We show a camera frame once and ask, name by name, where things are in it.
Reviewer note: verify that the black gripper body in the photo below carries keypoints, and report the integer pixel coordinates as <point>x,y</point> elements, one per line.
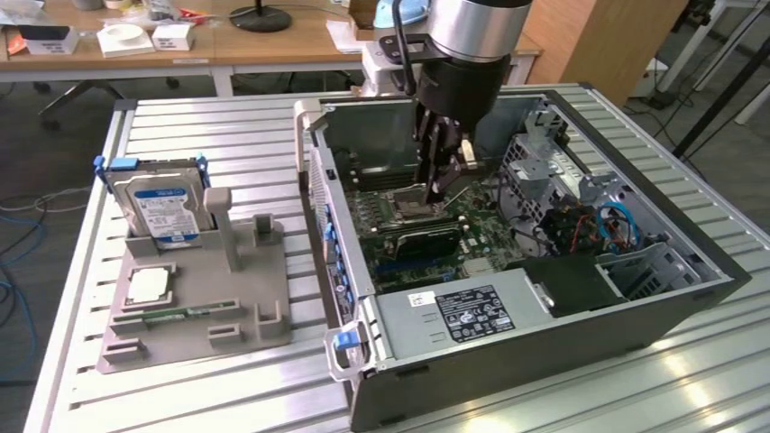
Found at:
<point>463,88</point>

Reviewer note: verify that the graphics card black cooler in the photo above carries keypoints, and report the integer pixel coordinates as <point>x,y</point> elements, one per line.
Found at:
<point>427,245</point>

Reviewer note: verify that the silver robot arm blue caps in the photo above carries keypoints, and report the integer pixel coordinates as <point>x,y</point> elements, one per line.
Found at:
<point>480,27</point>

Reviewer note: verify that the CPU socket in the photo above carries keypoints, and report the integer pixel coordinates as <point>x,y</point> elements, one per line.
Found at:
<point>405,208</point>

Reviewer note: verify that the green motherboard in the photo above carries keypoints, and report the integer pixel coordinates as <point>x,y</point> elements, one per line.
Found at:
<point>487,216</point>

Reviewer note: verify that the stack of white papers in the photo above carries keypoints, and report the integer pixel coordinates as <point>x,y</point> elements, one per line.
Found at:
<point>344,38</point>

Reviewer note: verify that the brown cardboard box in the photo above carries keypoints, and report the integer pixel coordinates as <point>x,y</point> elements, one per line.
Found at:
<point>360,15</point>

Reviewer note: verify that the wooden cabinet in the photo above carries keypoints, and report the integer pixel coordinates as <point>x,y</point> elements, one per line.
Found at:
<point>602,45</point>

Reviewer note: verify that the silver chipset heatsink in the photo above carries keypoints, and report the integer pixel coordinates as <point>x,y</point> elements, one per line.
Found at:
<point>479,267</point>

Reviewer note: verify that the black power brick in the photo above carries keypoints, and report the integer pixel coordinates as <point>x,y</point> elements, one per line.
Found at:
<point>662,100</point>

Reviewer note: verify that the black plastic shroud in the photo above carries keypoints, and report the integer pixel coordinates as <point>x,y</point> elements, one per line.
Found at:
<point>571,284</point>

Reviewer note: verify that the black round lamp base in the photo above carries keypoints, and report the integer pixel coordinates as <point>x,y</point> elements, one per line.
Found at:
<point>261,20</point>

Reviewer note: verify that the grey power supply unit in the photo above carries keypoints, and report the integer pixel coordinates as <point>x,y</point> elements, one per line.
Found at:
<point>420,325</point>

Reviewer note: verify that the black stand pole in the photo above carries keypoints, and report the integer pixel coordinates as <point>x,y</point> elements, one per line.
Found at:
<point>722,104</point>

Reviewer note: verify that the blue plastic case latch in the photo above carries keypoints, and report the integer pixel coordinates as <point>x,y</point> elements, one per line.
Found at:
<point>344,341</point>

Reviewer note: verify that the hard disk blue carrier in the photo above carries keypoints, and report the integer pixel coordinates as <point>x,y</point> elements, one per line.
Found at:
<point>161,207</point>

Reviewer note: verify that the black open PC case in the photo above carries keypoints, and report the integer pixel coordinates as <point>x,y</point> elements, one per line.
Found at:
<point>540,361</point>

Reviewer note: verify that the small white box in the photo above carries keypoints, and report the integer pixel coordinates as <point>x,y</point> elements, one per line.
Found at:
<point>173,38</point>

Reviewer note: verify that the silver CPU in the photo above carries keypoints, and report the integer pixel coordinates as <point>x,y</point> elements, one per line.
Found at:
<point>147,286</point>

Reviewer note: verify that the white square dish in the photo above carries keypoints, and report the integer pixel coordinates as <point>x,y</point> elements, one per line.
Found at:
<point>125,45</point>

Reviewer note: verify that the grey parts rack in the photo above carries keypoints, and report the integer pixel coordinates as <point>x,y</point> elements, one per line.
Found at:
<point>180,343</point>

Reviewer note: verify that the white box black label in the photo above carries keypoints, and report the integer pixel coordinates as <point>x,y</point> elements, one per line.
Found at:
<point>50,45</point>

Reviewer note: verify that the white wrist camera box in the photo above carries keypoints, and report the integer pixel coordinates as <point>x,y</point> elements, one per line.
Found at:
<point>379,67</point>

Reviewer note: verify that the wooden desk white frame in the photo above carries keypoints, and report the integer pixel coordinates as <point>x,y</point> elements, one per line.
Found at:
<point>288,45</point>
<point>77,63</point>

